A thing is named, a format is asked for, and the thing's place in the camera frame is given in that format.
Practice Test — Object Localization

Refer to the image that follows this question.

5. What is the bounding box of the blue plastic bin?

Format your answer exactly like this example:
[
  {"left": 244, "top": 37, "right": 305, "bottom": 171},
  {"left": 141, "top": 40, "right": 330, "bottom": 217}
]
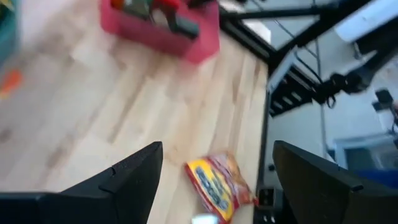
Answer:
[{"left": 354, "top": 167, "right": 398, "bottom": 189}]

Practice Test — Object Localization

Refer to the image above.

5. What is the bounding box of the green lidded spice jar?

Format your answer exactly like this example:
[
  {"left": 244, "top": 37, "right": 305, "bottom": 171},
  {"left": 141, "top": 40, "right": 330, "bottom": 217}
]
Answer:
[{"left": 124, "top": 0, "right": 153, "bottom": 19}]

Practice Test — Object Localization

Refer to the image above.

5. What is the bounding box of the green plastic bin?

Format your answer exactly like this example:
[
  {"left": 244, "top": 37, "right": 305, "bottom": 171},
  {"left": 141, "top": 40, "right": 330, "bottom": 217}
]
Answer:
[{"left": 0, "top": 0, "right": 19, "bottom": 63}]

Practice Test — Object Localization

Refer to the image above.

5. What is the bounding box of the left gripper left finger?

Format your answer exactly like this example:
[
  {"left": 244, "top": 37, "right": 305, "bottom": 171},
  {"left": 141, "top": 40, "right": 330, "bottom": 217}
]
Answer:
[{"left": 0, "top": 141, "right": 164, "bottom": 224}]

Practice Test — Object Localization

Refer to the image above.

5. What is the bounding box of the red ramen packet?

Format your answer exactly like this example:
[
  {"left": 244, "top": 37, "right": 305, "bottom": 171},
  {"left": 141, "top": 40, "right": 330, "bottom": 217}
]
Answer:
[{"left": 185, "top": 151, "right": 259, "bottom": 224}]

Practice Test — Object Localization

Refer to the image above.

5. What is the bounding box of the white labelled spice jar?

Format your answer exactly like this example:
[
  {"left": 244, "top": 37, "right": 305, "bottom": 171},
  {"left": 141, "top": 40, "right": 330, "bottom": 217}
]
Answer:
[{"left": 191, "top": 213, "right": 220, "bottom": 224}]

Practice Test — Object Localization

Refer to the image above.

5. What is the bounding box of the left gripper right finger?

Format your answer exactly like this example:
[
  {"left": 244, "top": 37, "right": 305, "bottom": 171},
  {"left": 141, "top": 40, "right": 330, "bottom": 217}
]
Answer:
[{"left": 272, "top": 139, "right": 398, "bottom": 224}]

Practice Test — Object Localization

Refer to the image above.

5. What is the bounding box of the orange silver spoon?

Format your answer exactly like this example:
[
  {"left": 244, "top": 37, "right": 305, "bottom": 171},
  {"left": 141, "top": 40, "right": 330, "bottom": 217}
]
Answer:
[{"left": 0, "top": 70, "right": 24, "bottom": 97}]

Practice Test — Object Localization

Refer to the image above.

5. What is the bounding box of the green spice tin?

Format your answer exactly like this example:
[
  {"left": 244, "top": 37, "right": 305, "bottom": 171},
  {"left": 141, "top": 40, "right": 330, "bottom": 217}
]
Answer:
[{"left": 167, "top": 12, "right": 200, "bottom": 40}]

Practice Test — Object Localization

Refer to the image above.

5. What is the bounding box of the pink plastic tray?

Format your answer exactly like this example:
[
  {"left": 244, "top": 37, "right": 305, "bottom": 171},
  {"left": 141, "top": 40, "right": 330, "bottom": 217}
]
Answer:
[{"left": 99, "top": 0, "right": 221, "bottom": 65}]

